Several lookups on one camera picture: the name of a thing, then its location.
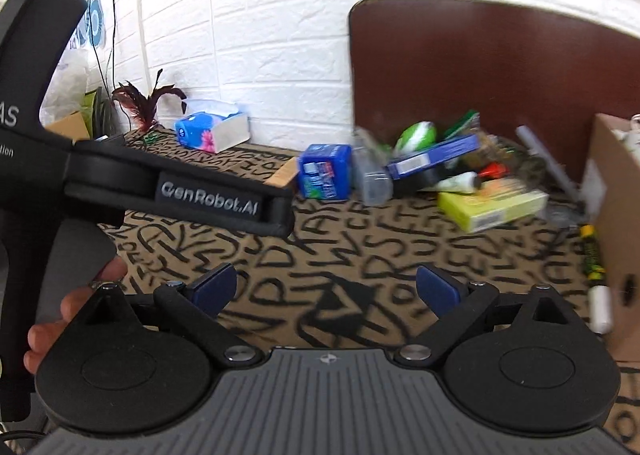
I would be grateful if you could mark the blue floral tissue pack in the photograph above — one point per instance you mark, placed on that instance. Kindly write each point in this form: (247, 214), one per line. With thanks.
(210, 130)

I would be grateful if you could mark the green white round item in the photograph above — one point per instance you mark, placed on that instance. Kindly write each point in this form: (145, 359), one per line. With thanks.
(415, 135)

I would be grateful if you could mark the green packet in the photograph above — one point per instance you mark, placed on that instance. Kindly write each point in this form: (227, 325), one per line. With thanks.
(462, 124)

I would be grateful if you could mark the white plastic bag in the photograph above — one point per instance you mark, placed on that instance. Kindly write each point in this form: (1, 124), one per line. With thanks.
(67, 85)

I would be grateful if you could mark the clear plastic case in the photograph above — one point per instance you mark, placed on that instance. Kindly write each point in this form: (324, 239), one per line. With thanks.
(372, 175)

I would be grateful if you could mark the blue flat box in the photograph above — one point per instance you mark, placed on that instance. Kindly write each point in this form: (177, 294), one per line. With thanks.
(430, 157)

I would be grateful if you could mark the small wooden block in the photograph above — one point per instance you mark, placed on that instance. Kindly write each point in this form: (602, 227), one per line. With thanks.
(282, 172)

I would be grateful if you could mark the small cardboard carton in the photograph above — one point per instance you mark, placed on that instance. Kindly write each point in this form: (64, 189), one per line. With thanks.
(70, 127)

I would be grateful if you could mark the dark brown wooden board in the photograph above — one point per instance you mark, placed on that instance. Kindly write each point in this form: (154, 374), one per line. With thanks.
(475, 70)

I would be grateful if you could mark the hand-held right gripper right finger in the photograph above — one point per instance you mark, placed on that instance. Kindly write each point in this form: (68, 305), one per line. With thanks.
(437, 292)

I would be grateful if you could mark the brown cardboard box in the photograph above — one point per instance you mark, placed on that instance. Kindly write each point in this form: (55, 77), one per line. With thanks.
(617, 235)

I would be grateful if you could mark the green white marker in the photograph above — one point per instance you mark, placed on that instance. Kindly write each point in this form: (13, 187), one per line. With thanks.
(597, 280)

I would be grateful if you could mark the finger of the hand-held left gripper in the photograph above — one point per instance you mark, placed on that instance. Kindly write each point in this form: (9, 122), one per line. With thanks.
(200, 192)

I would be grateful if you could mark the small red clip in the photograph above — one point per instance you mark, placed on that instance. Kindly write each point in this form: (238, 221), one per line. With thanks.
(492, 171)

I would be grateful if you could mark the yellow-green flat box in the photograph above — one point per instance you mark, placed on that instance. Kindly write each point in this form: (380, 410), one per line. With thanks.
(492, 210)

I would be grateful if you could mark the clear plastic tube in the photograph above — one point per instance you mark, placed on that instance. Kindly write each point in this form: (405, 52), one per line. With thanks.
(547, 162)

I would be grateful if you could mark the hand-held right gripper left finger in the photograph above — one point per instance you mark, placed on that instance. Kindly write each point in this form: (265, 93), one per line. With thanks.
(215, 290)

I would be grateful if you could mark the person's left hand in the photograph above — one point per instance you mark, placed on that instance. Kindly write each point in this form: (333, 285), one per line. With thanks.
(107, 272)

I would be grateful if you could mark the letter-print tan mat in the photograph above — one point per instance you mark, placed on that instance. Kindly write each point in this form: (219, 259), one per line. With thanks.
(325, 255)

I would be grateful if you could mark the dark hair claw clip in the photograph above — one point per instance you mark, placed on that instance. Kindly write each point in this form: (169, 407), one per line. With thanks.
(527, 165)

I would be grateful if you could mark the dark red feather toy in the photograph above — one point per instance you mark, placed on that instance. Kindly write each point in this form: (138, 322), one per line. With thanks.
(145, 102)

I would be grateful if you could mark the white cream tube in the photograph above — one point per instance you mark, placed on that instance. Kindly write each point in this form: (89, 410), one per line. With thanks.
(455, 183)

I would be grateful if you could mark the blue gum container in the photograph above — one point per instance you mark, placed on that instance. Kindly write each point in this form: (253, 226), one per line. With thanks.
(325, 172)

